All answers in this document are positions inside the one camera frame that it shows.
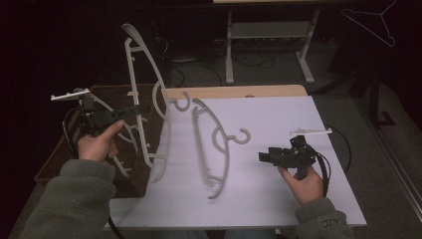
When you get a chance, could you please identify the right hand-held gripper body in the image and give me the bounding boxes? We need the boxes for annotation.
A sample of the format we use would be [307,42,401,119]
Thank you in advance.
[277,127,332,180]

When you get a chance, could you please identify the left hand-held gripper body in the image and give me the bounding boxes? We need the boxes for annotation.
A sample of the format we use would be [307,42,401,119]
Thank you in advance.
[50,88,116,137]

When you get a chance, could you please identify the brown wicker basket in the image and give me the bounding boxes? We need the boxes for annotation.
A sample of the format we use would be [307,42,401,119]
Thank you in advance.
[34,83,167,199]

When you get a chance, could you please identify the person's left hand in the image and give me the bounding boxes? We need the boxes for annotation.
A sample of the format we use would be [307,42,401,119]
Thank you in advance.
[77,119,125,163]

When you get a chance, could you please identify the person's right hand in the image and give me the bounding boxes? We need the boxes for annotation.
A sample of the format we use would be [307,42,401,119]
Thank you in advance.
[278,165,324,206]

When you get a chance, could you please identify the black metal stand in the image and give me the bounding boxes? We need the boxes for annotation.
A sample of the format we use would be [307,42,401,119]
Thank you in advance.
[327,64,396,128]

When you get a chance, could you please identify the right hand-held gripper black cable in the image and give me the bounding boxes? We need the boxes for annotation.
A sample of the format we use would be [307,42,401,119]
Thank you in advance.
[307,142,332,198]

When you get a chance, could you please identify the thin black cable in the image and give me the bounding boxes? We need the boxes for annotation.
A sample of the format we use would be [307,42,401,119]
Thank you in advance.
[323,123,353,175]

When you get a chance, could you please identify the black floor cables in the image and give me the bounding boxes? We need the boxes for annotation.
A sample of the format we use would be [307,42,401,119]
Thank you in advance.
[165,49,278,88]

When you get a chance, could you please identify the aluminium floor rail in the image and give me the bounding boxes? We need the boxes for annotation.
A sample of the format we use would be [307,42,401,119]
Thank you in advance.
[372,127,422,217]

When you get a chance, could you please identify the white metal desk frame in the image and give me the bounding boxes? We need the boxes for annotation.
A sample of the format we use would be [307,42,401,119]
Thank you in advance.
[212,0,321,86]

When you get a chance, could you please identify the white wire hanger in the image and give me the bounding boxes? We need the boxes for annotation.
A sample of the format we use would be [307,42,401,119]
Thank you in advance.
[341,0,398,48]

